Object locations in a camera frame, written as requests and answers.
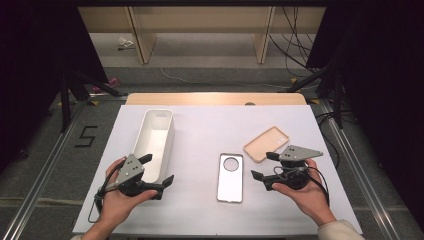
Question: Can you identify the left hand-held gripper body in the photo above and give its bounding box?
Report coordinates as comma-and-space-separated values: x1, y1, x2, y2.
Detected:
105, 153, 164, 200

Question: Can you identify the wooden table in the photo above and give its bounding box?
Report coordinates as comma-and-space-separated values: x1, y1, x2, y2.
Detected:
125, 92, 308, 107

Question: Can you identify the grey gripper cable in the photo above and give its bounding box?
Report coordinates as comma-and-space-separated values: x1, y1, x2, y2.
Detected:
87, 159, 127, 224

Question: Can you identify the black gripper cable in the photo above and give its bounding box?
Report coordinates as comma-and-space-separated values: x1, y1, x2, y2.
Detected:
306, 165, 331, 206

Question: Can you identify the person's right hand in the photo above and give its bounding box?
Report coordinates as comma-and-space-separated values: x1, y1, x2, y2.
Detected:
271, 158, 337, 228

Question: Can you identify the black curtain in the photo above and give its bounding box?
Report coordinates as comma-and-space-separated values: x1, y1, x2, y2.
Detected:
306, 0, 424, 231
0, 0, 108, 168

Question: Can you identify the white floor cable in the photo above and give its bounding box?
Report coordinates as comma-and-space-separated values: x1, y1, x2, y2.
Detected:
159, 68, 291, 90

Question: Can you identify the black metal stand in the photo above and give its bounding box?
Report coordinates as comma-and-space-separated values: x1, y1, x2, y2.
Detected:
59, 66, 128, 134
286, 63, 344, 129

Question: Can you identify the silver phone case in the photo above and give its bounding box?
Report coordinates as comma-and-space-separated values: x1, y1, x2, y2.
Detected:
216, 152, 244, 204

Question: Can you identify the metal floor rail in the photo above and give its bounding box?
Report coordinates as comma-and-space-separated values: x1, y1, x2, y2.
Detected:
0, 99, 96, 240
313, 99, 403, 240

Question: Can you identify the person's left hand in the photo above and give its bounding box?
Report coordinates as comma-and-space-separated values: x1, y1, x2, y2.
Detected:
99, 157, 158, 231

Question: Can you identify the bundle of black cables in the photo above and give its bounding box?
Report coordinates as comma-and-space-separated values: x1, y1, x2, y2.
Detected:
269, 6, 323, 74

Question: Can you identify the pink floor object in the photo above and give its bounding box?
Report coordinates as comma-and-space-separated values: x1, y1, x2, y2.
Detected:
92, 77, 121, 94

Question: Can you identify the white plastic storage box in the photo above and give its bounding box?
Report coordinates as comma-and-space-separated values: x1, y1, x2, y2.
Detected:
132, 108, 176, 184

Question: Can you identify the beige phone case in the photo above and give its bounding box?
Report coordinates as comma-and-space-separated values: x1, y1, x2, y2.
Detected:
242, 125, 290, 164

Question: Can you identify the light wooden bench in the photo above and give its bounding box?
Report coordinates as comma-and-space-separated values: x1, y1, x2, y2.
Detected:
78, 6, 326, 65

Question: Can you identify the small white floor object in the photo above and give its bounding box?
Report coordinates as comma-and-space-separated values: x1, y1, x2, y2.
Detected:
117, 37, 135, 51

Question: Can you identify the black floor cable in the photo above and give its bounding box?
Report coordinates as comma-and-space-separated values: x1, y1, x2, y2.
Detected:
314, 111, 342, 169

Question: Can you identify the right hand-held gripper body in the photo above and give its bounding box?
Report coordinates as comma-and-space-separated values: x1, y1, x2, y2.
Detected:
263, 145, 324, 192

